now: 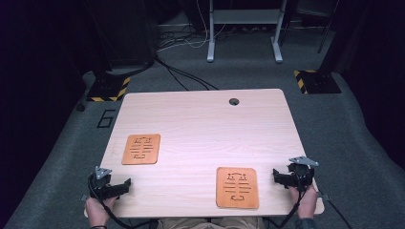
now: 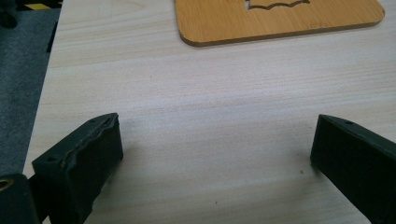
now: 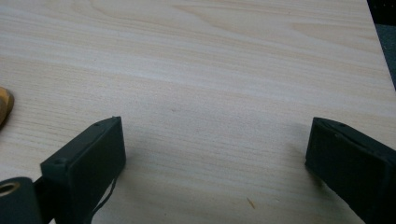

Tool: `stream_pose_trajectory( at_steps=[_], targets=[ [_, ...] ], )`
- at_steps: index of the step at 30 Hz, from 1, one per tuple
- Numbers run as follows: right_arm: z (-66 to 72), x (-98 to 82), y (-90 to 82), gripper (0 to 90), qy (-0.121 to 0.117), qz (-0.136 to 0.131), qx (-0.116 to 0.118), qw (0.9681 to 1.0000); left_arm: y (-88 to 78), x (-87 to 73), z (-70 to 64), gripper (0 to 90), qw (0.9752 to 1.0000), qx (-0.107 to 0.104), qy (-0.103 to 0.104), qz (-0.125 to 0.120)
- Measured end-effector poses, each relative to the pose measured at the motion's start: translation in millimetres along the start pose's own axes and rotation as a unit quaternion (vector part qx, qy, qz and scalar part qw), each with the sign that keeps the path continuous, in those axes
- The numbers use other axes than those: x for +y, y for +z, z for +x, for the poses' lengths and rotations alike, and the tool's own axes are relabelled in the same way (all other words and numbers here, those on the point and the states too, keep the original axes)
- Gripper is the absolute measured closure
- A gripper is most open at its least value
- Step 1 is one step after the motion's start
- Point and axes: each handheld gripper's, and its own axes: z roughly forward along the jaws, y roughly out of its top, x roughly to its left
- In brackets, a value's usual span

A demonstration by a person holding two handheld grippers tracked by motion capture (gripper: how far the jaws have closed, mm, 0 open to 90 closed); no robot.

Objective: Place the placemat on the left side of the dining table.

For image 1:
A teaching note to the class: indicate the orange leather mat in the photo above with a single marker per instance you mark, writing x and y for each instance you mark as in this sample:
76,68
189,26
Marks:
141,149
237,187

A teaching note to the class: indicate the person's right hand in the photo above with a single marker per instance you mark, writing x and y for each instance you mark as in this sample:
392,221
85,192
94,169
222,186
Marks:
307,202

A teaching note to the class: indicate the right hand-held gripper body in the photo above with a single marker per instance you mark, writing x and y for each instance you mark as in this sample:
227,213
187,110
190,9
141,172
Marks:
301,176

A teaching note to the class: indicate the thin black stand leg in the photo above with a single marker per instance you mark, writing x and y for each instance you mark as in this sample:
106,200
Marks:
326,28

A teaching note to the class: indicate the white metal desk frame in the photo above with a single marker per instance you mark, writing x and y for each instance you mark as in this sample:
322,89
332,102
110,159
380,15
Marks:
243,19

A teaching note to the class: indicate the black upright post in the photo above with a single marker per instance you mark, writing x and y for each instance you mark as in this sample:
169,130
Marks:
334,38

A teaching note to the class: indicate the grey table bracket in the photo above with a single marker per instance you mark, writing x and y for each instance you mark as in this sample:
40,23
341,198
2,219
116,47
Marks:
325,197
84,197

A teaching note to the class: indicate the person's left hand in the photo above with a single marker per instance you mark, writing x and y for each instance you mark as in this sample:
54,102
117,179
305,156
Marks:
97,211

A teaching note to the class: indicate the black stand base hazard tape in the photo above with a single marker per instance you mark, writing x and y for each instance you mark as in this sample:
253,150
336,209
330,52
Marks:
108,90
318,82

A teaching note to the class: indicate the person's beige trousers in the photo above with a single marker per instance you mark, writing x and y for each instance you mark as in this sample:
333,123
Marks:
210,223

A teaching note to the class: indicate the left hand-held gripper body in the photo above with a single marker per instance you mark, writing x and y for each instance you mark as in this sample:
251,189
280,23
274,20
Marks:
102,187

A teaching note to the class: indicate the small dark round object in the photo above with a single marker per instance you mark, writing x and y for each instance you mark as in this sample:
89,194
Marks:
80,107

